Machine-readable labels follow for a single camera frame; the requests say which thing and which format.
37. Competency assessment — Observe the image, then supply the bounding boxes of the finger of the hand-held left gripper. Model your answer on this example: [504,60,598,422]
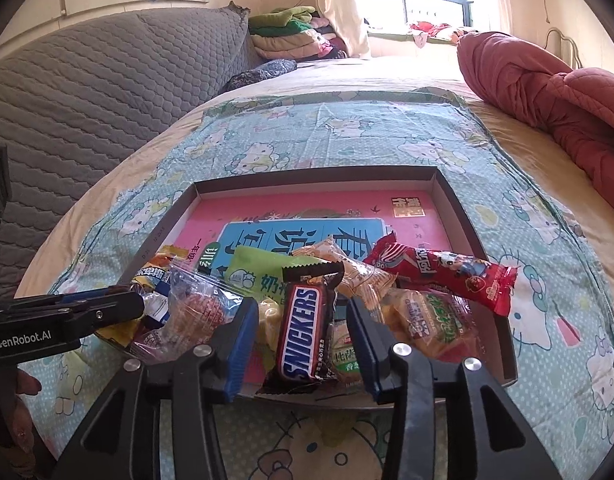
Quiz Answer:
[61,290,146,341]
[0,284,133,314]

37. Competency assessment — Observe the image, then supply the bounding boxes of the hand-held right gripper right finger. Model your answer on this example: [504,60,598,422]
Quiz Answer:
[345,297,562,480]

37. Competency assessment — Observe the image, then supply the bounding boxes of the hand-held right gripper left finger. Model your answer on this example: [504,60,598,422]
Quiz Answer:
[52,297,261,480]

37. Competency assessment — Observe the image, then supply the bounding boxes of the round cake packet green label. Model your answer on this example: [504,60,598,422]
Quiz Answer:
[331,319,364,382]

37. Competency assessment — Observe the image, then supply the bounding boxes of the yellow cake packet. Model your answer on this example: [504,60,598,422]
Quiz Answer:
[257,297,284,352]

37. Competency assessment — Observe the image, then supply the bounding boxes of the clear cracker packet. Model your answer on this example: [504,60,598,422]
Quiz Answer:
[131,257,249,362]

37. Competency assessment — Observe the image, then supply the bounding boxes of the brown chocolate bar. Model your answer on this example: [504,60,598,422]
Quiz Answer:
[256,261,346,397]

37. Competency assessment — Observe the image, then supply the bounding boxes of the fried snack clear packet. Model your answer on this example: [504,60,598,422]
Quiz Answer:
[386,287,476,362]

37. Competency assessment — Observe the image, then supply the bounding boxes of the yellow chips packet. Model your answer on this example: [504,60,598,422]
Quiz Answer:
[99,243,189,349]

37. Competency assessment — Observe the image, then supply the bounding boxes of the orange snack packet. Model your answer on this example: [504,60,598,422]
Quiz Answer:
[291,236,399,312]

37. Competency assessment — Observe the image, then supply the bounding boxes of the green candy packet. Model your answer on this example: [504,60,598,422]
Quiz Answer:
[221,245,329,307]

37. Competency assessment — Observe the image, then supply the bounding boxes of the red sausage packet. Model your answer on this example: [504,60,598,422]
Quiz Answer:
[361,231,518,317]

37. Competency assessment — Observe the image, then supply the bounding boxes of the dark cardboard box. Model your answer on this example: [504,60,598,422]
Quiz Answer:
[94,164,518,409]

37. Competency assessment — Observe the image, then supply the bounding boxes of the person's left hand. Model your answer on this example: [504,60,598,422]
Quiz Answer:
[11,371,43,464]

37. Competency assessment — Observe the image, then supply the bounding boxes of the grey quilted headboard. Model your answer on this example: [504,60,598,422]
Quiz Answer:
[0,6,264,303]

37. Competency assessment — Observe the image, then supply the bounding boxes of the cat printed blanket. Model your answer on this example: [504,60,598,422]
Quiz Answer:
[22,89,614,480]

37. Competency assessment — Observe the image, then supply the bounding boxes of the dark patterned pillow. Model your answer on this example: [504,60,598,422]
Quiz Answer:
[221,58,299,93]

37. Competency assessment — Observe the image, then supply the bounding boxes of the bed with beige sheet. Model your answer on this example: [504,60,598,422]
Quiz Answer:
[17,55,614,411]

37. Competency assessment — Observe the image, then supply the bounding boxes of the pink quilt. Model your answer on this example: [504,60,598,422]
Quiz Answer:
[456,31,614,212]

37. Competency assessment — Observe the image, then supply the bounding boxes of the stack of folded clothes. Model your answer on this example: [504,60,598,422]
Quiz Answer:
[247,5,349,62]

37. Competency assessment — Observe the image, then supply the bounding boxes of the pink clothes on windowsill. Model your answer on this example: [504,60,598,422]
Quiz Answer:
[406,20,481,49]

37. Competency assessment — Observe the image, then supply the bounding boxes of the cream curtain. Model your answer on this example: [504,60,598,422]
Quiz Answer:
[307,0,371,59]

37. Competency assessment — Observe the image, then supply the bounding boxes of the metal frame chair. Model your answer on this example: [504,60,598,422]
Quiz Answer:
[544,27,586,69]

